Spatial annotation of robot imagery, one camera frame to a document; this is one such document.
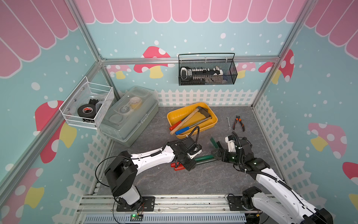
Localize green handled small hoe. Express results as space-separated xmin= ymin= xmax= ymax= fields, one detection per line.
xmin=170 ymin=136 xmax=222 ymax=168

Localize wooden handled small hoe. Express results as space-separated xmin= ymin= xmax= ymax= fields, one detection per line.
xmin=170 ymin=106 xmax=209 ymax=135

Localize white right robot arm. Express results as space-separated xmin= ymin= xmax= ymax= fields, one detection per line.
xmin=211 ymin=132 xmax=333 ymax=224

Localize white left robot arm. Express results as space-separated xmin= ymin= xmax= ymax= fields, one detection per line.
xmin=104 ymin=137 xmax=202 ymax=211

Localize translucent green storage box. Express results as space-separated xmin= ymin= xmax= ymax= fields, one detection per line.
xmin=99 ymin=86 xmax=158 ymax=147

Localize small steel wrench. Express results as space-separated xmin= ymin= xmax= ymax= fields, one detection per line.
xmin=226 ymin=117 xmax=232 ymax=131

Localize yellow plastic tray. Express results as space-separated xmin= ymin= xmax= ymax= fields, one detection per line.
xmin=167 ymin=102 xmax=218 ymax=139

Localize orange black pliers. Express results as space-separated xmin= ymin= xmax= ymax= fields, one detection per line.
xmin=233 ymin=115 xmax=246 ymax=132

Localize white socket set holder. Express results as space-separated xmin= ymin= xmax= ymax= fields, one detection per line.
xmin=180 ymin=67 xmax=223 ymax=82

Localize black tape roll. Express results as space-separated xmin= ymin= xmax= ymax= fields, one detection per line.
xmin=77 ymin=104 xmax=97 ymax=119

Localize black wire mesh basket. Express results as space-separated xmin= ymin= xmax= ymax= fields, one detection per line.
xmin=178 ymin=53 xmax=238 ymax=85

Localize clear acrylic wall bin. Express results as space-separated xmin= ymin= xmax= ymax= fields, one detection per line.
xmin=59 ymin=77 xmax=114 ymax=130

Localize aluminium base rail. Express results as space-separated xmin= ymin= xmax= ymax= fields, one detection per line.
xmin=73 ymin=194 xmax=268 ymax=224

